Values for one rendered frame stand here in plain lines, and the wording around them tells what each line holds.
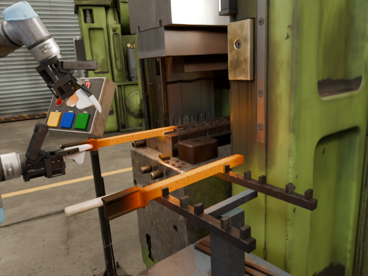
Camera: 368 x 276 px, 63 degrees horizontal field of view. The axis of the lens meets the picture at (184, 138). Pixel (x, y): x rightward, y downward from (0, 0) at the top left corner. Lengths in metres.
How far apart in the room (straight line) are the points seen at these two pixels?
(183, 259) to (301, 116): 0.52
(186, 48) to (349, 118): 0.59
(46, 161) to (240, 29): 0.69
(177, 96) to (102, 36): 4.63
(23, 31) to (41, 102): 7.98
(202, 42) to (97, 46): 4.85
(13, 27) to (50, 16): 8.05
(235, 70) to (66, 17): 8.23
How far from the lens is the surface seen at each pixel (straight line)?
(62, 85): 0.95
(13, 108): 8.92
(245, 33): 0.92
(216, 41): 1.17
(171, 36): 1.05
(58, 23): 8.99
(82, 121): 1.45
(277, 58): 0.88
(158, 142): 1.16
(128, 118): 5.92
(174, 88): 1.37
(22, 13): 0.95
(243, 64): 0.93
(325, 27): 1.06
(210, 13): 1.10
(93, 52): 5.89
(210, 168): 0.81
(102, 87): 1.46
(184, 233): 1.05
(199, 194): 1.02
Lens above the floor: 1.25
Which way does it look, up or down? 14 degrees down
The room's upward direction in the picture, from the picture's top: 3 degrees counter-clockwise
